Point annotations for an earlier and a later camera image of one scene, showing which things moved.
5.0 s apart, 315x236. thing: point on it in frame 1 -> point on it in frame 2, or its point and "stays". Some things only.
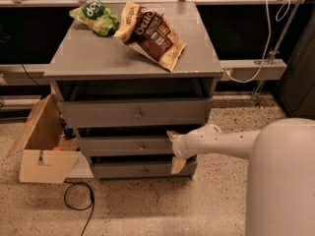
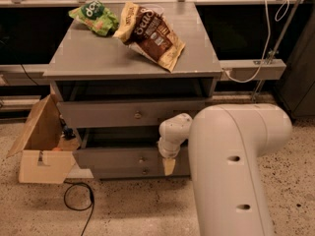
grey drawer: (128, 146) -> (127, 157)
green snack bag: (99, 19) stays
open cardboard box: (46, 147) stays
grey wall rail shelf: (251, 70) stays
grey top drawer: (176, 113) stays
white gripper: (182, 147) -> (166, 150)
